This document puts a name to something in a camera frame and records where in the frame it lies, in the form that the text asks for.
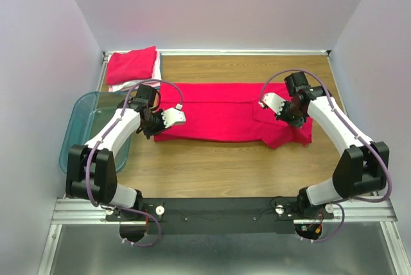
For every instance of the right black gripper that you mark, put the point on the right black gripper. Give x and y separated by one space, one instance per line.
298 123

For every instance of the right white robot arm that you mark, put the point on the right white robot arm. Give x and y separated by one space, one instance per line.
363 164

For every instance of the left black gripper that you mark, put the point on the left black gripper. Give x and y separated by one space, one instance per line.
149 133

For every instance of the metal lower shelf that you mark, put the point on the metal lower shelf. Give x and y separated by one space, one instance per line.
360 248

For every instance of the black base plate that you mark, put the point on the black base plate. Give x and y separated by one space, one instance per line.
212 216

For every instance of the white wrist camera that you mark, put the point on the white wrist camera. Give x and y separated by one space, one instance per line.
172 117
273 102

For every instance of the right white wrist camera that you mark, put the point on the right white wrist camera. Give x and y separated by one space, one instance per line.
273 102

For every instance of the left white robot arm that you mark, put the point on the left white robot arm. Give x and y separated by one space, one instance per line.
91 169

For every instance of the folded white t-shirt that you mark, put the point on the folded white t-shirt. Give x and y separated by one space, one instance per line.
156 74

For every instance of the folded pink t-shirt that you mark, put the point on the folded pink t-shirt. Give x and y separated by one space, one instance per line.
118 88

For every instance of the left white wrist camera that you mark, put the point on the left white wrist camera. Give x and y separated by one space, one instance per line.
172 117

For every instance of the aluminium frame rail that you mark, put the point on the aluminium frame rail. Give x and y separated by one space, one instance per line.
78 211

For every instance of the teal plastic bin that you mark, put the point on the teal plastic bin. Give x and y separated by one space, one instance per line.
90 114

